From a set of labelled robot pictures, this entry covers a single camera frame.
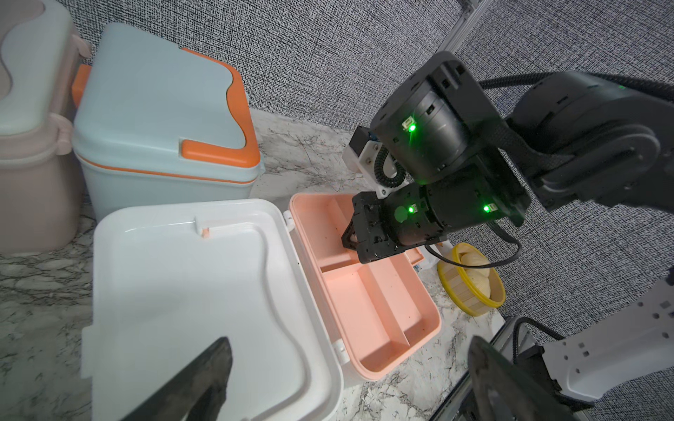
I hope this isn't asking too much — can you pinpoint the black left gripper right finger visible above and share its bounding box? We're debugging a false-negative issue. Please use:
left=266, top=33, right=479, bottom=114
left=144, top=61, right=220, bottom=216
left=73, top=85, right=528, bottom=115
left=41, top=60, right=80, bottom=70
left=468, top=336, right=579, bottom=420

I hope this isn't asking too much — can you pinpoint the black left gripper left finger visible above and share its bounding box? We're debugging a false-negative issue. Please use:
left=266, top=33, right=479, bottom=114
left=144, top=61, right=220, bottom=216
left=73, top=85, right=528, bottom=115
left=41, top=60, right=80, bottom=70
left=125, top=337, right=233, bottom=420

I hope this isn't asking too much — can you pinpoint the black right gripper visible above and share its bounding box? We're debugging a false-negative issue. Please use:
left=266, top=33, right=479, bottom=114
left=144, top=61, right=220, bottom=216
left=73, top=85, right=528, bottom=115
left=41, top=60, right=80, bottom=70
left=342, top=178, right=519, bottom=264

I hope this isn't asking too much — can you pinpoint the white pink medicine chest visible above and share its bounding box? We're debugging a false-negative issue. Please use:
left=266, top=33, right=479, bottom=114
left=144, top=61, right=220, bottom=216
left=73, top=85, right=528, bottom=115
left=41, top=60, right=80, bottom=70
left=81, top=193, right=442, bottom=420

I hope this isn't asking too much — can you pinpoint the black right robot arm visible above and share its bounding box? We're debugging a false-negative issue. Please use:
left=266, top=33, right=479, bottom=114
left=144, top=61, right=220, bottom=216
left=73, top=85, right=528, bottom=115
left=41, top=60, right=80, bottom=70
left=342, top=51, right=673, bottom=420

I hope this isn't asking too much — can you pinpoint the blue orange medicine box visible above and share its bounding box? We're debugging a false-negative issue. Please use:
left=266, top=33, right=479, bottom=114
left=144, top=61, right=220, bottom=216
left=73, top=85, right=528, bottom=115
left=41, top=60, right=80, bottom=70
left=72, top=23, right=265, bottom=219

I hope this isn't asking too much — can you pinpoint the pink white medicine box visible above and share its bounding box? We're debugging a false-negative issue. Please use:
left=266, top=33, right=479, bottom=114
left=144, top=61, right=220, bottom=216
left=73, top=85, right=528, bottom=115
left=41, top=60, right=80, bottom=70
left=1, top=1, right=91, bottom=254

